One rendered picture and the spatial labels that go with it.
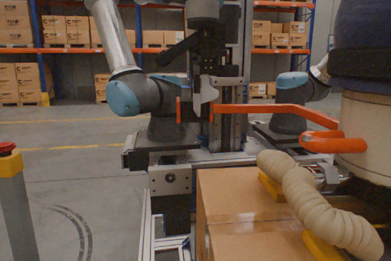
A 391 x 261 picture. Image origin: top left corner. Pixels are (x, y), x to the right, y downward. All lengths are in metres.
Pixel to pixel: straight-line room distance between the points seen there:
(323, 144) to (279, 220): 0.14
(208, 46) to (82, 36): 7.28
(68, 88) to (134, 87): 8.52
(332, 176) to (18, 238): 1.07
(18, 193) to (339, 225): 1.00
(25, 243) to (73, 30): 7.03
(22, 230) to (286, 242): 0.97
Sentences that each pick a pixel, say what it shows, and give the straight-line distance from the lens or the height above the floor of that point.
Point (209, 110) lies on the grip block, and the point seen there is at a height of 1.21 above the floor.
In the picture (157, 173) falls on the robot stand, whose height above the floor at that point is 0.98.
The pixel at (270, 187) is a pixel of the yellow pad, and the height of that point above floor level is 1.09.
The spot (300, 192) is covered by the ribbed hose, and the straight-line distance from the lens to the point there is 0.34.
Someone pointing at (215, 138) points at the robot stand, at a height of 1.00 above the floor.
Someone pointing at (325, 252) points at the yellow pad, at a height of 1.10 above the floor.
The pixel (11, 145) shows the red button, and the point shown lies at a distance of 1.05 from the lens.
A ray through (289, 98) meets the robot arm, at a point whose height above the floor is 1.18.
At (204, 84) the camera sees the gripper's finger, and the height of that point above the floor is 1.27.
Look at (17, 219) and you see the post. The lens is 1.14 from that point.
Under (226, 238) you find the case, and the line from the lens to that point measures 0.38.
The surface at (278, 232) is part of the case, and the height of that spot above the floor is 1.08.
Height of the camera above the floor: 1.33
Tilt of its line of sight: 14 degrees down
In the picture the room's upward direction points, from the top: straight up
